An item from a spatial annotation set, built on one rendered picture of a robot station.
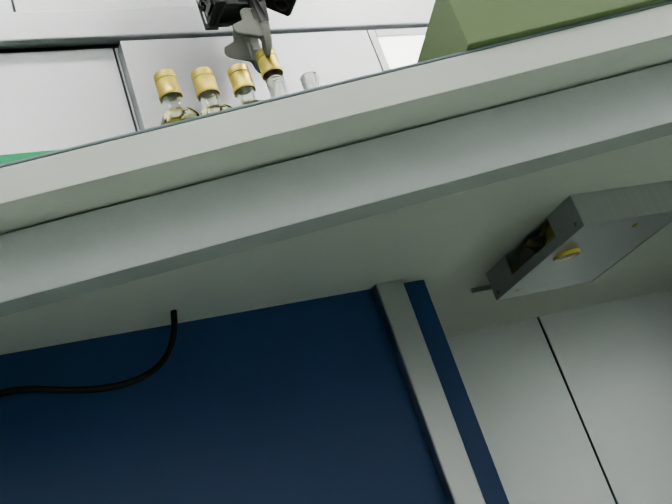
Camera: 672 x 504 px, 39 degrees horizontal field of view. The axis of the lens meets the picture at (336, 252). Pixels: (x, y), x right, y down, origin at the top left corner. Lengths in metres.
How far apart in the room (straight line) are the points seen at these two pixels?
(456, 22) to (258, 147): 0.21
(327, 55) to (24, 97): 0.54
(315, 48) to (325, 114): 0.97
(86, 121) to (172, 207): 0.79
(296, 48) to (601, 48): 0.94
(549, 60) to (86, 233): 0.42
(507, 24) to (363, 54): 0.95
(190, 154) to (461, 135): 0.24
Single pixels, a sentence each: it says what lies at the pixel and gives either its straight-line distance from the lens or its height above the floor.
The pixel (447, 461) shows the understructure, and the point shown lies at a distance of 1.17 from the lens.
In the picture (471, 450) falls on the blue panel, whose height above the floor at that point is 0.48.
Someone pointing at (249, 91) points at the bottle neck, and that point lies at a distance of 1.49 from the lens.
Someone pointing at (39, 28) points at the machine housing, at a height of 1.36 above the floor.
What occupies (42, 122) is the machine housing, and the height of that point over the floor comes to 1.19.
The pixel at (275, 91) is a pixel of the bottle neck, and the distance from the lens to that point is 1.51.
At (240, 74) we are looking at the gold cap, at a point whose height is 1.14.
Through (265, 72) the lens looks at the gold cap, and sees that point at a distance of 1.53.
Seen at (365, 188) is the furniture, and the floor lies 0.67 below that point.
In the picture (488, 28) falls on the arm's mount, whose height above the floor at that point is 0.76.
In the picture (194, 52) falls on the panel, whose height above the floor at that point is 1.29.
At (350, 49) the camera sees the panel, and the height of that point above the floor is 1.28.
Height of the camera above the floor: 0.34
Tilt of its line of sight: 21 degrees up
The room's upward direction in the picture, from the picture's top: 19 degrees counter-clockwise
